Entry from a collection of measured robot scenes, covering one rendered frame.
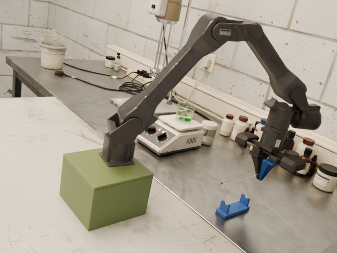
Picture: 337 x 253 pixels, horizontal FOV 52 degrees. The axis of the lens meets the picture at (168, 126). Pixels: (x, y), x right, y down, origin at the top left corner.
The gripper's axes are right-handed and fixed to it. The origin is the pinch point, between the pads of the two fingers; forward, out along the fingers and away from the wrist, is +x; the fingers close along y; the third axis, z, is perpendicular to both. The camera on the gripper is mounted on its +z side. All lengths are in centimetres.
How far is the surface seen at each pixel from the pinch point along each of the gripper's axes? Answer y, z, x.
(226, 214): -1.3, -12.0, 10.2
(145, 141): 39.3, -8.8, 9.3
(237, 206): 0.1, -6.3, 10.2
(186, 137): 31.9, 2.3, 5.5
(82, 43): 206, 49, 9
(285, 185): 2.4, 20.5, 11.1
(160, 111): 67, 19, 10
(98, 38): 184, 49, 0
